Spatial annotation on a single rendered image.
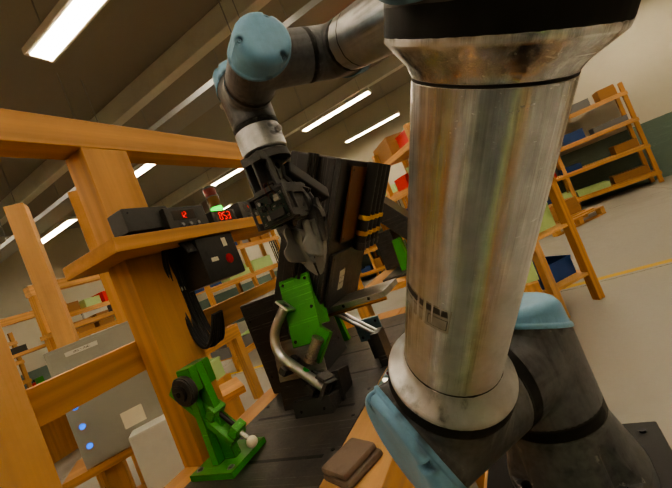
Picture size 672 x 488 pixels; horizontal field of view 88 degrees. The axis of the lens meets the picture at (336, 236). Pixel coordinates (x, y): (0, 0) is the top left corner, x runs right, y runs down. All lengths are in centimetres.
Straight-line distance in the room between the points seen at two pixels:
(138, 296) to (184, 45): 468
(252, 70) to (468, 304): 38
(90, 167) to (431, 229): 111
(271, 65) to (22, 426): 84
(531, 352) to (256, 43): 47
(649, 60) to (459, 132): 1033
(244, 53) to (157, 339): 86
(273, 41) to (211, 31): 480
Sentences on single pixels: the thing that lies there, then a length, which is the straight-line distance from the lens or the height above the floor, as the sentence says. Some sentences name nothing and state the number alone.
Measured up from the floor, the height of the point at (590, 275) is 23.
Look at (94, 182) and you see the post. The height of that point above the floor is 174.
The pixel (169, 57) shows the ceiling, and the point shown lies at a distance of 573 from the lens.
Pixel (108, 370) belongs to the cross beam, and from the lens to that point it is 117.
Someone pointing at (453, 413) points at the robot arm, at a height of 115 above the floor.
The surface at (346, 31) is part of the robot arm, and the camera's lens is 50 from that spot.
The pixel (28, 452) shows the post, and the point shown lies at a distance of 101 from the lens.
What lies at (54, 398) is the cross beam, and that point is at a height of 123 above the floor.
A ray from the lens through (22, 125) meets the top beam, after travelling 123.
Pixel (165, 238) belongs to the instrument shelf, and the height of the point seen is 151.
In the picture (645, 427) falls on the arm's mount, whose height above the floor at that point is 95.
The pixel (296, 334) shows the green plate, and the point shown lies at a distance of 111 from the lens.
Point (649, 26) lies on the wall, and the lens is 1067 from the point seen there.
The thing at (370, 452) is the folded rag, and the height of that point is 92.
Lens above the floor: 132
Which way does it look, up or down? 1 degrees up
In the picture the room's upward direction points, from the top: 22 degrees counter-clockwise
